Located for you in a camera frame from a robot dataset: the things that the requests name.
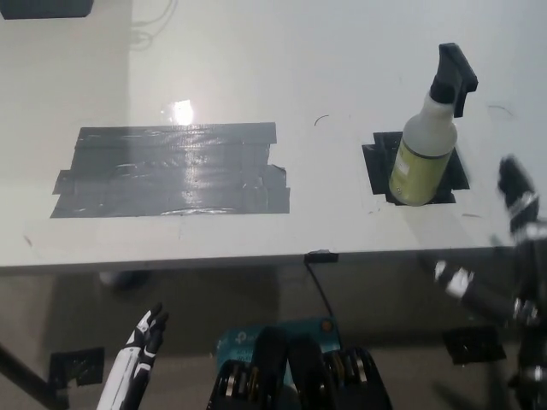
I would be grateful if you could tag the dark flat object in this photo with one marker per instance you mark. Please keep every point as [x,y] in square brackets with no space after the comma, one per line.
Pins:
[42,7]

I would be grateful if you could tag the teal box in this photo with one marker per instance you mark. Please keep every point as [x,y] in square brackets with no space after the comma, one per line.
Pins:
[239,339]

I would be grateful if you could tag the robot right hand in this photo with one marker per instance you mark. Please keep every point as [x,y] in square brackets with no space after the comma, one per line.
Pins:
[519,192]

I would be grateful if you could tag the black floor tape patch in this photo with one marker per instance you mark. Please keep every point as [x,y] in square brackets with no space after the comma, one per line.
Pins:
[474,345]
[77,366]

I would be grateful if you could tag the large grey duct tape patch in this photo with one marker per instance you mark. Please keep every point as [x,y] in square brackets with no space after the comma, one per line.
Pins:
[171,171]

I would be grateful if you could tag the black tape marked spot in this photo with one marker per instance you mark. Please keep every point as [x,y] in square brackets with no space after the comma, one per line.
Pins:
[380,171]

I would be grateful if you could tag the white spray bottle black trigger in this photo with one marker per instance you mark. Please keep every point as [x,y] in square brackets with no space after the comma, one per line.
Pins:
[421,166]

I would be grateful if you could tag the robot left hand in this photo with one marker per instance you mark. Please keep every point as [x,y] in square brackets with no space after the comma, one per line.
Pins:
[128,367]

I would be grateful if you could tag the black table leg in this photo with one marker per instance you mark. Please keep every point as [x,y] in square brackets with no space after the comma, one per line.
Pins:
[30,378]

